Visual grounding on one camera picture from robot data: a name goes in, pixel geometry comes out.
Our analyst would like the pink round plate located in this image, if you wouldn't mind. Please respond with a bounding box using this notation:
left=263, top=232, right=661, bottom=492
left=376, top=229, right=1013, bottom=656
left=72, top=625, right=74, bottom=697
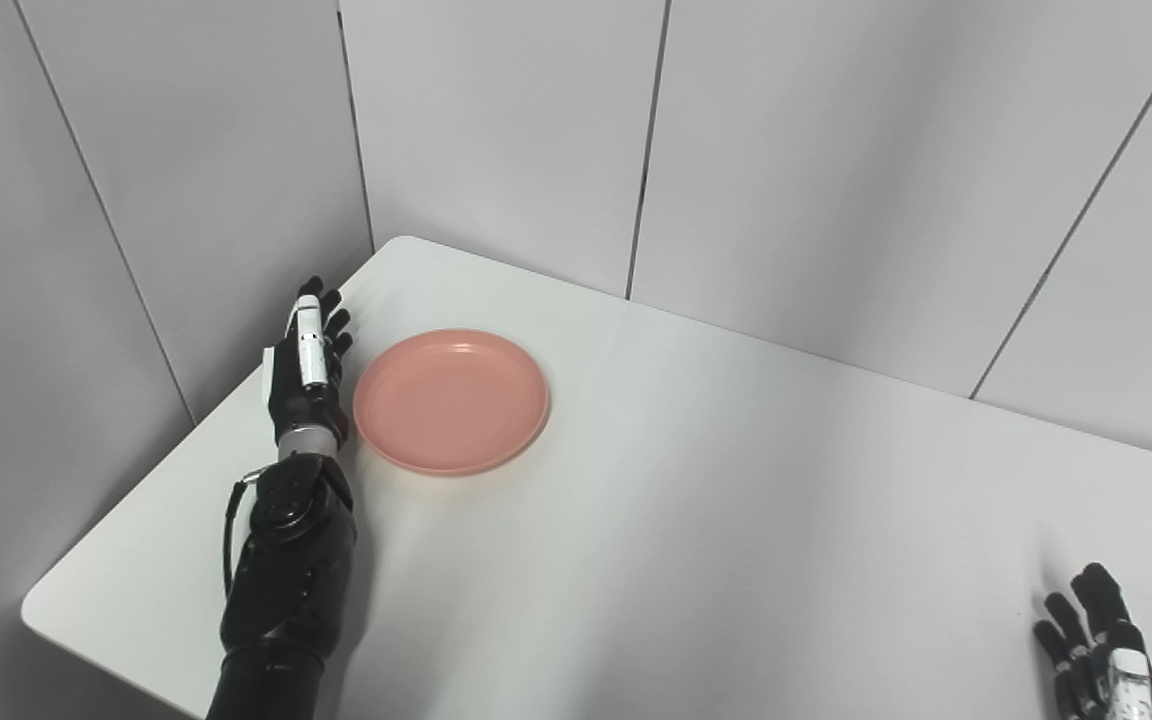
left=352, top=328, right=551, bottom=477

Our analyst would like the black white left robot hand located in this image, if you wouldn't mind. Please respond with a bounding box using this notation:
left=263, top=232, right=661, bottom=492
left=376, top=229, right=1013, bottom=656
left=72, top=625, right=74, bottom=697
left=264, top=276, right=354, bottom=451

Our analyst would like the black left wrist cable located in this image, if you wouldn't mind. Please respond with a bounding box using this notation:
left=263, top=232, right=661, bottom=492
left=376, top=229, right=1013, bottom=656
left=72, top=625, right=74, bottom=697
left=223, top=468, right=272, bottom=601

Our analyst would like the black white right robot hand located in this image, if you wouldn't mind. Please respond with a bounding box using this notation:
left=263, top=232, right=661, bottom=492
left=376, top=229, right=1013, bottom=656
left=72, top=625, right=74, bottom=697
left=1032, top=562, right=1152, bottom=720

